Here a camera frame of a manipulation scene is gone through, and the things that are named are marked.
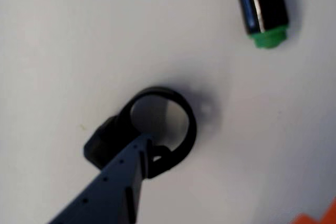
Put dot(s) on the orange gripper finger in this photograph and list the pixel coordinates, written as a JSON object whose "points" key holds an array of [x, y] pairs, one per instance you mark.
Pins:
{"points": [[323, 218]]}

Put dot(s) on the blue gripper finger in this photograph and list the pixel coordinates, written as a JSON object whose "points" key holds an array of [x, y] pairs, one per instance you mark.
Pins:
{"points": [[110, 190]]}

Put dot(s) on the black marker green cap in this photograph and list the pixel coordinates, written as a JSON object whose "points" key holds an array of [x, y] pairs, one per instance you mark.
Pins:
{"points": [[273, 3]]}

